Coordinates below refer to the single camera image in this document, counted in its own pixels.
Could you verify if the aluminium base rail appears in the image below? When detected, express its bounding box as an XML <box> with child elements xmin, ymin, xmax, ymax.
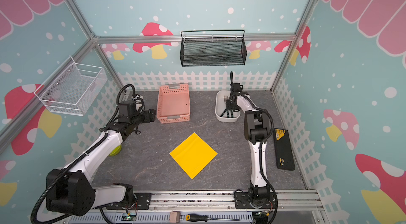
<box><xmin>63</xmin><ymin>190</ymin><xmax>324</xmax><ymax>224</ymax></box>

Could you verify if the black wire mesh basket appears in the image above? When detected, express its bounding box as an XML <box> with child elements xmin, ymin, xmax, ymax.
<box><xmin>180</xmin><ymin>30</ymin><xmax>247</xmax><ymax>67</ymax></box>

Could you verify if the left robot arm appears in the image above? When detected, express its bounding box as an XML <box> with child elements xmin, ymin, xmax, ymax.
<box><xmin>30</xmin><ymin>98</ymin><xmax>156</xmax><ymax>224</ymax></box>

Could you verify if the yellow black screwdriver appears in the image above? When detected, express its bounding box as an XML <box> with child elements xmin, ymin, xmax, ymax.
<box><xmin>185</xmin><ymin>213</ymin><xmax>240</xmax><ymax>223</ymax></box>

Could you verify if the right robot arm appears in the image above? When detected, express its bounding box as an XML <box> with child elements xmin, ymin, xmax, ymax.
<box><xmin>226</xmin><ymin>72</ymin><xmax>278</xmax><ymax>209</ymax></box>

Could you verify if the white wire mesh basket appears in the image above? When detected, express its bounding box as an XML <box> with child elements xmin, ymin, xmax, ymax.
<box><xmin>34</xmin><ymin>57</ymin><xmax>107</xmax><ymax>116</ymax></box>

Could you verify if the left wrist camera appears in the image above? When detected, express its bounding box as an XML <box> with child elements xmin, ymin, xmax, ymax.
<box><xmin>132</xmin><ymin>94</ymin><xmax>143</xmax><ymax>104</ymax></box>

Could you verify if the spoon with teal handle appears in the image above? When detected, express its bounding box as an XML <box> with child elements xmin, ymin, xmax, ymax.
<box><xmin>221</xmin><ymin>109</ymin><xmax>229</xmax><ymax>118</ymax></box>

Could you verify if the black box yellow label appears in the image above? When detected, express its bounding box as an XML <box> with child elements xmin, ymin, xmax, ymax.
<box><xmin>273</xmin><ymin>128</ymin><xmax>296</xmax><ymax>171</ymax></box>

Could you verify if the pink plastic basket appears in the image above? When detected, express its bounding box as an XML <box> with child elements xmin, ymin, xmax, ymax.
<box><xmin>156</xmin><ymin>83</ymin><xmax>190</xmax><ymax>124</ymax></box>

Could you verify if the white plastic bin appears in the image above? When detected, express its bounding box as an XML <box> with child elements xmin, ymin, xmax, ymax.
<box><xmin>215</xmin><ymin>90</ymin><xmax>241</xmax><ymax>123</ymax></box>

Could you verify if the green plastic bowl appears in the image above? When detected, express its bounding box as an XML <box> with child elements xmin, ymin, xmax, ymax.
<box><xmin>108</xmin><ymin>145</ymin><xmax>122</xmax><ymax>156</ymax></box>

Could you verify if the yellow paper napkin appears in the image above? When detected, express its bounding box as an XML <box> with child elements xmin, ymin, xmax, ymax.
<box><xmin>170</xmin><ymin>133</ymin><xmax>217</xmax><ymax>179</ymax></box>

